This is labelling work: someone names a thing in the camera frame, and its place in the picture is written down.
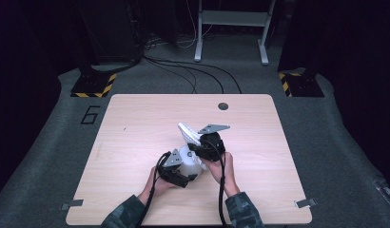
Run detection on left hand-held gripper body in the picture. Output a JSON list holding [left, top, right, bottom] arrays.
[[156, 148, 189, 188]]

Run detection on white cable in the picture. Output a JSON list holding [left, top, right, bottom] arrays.
[[176, 0, 214, 49]]

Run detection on grey metal floor piece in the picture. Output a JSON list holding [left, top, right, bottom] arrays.
[[375, 180, 390, 201]]

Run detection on left hand-held gripper cable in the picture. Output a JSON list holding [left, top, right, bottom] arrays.
[[135, 151, 172, 228]]

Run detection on person's left hand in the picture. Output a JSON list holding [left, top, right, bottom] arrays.
[[147, 165, 179, 199]]

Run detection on large white plastic cup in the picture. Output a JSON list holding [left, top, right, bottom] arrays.
[[178, 143, 205, 179]]

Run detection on white textured cloth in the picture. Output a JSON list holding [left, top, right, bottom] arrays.
[[177, 122, 210, 171]]

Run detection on hand-held gripper cable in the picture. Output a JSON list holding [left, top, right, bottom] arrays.
[[202, 140, 229, 228], [135, 151, 172, 228]]

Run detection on black base with yellow stripes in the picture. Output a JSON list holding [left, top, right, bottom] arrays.
[[278, 71, 325, 98], [69, 73, 118, 99]]

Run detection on black floor cable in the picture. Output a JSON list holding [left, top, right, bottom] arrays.
[[145, 58, 198, 95], [143, 55, 244, 95]]

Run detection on dark curtain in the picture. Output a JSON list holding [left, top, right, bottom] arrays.
[[277, 0, 390, 188], [0, 0, 80, 194]]

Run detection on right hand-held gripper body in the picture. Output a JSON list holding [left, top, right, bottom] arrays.
[[194, 123, 231, 162]]

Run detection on white metal stand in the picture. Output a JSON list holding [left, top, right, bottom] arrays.
[[193, 0, 277, 67]]

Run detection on grey tape strip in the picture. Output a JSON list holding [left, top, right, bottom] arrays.
[[294, 198, 319, 209], [60, 199, 85, 211]]

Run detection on person's right hand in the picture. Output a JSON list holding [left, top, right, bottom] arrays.
[[201, 152, 237, 191]]

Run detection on black equipment cabinet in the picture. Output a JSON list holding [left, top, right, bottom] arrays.
[[77, 0, 144, 66]]

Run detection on right hand-held gripper cable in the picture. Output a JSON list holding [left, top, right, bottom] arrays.
[[202, 140, 229, 228]]

